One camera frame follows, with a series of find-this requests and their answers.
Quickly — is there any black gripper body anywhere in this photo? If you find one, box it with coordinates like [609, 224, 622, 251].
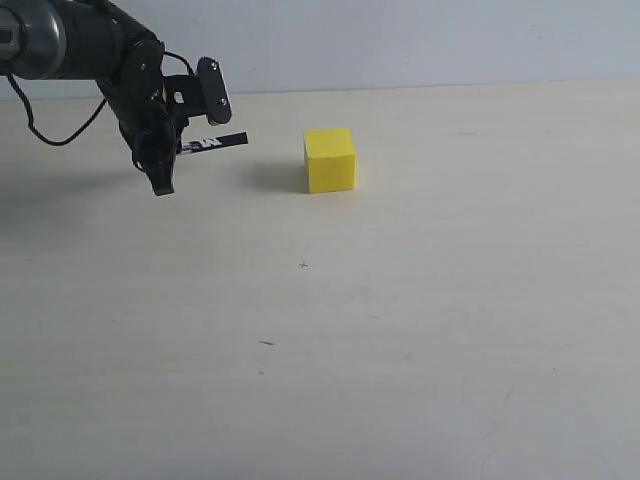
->
[97, 39, 196, 150]

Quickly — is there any black and white marker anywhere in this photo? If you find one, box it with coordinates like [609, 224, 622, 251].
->
[178, 132, 249, 155]

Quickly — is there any yellow foam cube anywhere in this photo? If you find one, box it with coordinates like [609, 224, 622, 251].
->
[304, 128, 357, 194]

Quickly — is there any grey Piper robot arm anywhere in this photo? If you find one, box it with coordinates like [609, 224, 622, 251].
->
[1, 0, 185, 196]

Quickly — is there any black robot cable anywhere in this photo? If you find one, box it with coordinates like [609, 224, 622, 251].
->
[6, 49, 199, 147]

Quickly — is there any black gripper-mounted camera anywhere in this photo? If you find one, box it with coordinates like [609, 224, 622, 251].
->
[197, 57, 232, 125]

